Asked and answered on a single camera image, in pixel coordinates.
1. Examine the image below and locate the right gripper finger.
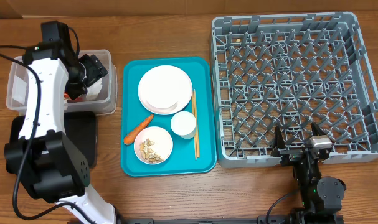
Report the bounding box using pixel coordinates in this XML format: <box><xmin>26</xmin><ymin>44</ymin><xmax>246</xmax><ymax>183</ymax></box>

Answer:
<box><xmin>273</xmin><ymin>125</ymin><xmax>286</xmax><ymax>149</ymax></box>
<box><xmin>311</xmin><ymin>121</ymin><xmax>326</xmax><ymax>137</ymax></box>

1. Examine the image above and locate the white paper napkin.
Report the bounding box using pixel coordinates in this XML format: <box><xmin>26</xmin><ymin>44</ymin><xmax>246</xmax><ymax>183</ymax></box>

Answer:
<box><xmin>83</xmin><ymin>68</ymin><xmax>102</xmax><ymax>101</ymax></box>

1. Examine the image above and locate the red snack wrapper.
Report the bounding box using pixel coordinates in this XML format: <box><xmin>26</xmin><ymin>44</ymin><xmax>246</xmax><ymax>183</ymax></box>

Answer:
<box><xmin>64</xmin><ymin>92</ymin><xmax>83</xmax><ymax>103</ymax></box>

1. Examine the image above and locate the orange carrot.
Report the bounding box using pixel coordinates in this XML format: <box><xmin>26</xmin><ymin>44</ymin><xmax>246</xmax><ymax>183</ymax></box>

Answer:
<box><xmin>123</xmin><ymin>114</ymin><xmax>154</xmax><ymax>145</ymax></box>

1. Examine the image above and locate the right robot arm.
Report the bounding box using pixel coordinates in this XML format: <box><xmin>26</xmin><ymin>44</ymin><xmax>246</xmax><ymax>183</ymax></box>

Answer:
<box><xmin>265</xmin><ymin>122</ymin><xmax>346</xmax><ymax>224</ymax></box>

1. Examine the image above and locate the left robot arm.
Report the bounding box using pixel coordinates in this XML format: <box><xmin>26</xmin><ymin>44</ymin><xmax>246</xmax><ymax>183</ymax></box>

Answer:
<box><xmin>4</xmin><ymin>21</ymin><xmax>123</xmax><ymax>223</ymax></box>

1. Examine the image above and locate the clear plastic waste bin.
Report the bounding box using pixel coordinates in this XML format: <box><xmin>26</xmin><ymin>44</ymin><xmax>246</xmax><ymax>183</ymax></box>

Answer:
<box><xmin>6</xmin><ymin>49</ymin><xmax>118</xmax><ymax>115</ymax></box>

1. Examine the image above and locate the grey plastic dishwasher rack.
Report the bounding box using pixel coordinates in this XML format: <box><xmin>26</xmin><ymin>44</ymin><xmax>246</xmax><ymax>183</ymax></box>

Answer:
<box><xmin>210</xmin><ymin>12</ymin><xmax>378</xmax><ymax>168</ymax></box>

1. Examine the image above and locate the black plastic tray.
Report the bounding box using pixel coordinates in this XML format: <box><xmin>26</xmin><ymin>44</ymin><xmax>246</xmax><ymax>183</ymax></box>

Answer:
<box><xmin>4</xmin><ymin>111</ymin><xmax>97</xmax><ymax>168</ymax></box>

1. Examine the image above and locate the large white plate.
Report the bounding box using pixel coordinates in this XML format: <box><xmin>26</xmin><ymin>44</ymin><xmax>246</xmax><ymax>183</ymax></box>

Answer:
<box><xmin>138</xmin><ymin>65</ymin><xmax>192</xmax><ymax>115</ymax></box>

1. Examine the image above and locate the right wooden chopstick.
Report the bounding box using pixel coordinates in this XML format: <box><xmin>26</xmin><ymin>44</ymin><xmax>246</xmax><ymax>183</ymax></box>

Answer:
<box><xmin>192</xmin><ymin>89</ymin><xmax>200</xmax><ymax>160</ymax></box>

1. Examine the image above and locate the wooden chopstick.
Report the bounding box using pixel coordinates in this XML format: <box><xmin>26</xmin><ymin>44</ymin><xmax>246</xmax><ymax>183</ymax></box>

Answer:
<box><xmin>191</xmin><ymin>89</ymin><xmax>198</xmax><ymax>160</ymax></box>
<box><xmin>192</xmin><ymin>89</ymin><xmax>200</xmax><ymax>160</ymax></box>

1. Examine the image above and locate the small white bowl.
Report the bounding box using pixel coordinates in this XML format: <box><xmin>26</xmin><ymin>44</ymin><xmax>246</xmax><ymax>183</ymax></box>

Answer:
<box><xmin>134</xmin><ymin>126</ymin><xmax>173</xmax><ymax>165</ymax></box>

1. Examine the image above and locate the white cup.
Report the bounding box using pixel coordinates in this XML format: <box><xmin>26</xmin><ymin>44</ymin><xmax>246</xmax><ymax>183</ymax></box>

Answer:
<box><xmin>171</xmin><ymin>111</ymin><xmax>194</xmax><ymax>139</ymax></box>

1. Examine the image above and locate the left wooden chopstick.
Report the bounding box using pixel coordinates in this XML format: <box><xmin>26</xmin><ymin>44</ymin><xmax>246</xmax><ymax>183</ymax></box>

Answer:
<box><xmin>191</xmin><ymin>89</ymin><xmax>198</xmax><ymax>160</ymax></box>

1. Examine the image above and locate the peanuts pile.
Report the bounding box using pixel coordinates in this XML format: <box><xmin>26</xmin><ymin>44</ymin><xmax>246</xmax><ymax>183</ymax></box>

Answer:
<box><xmin>139</xmin><ymin>139</ymin><xmax>163</xmax><ymax>164</ymax></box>

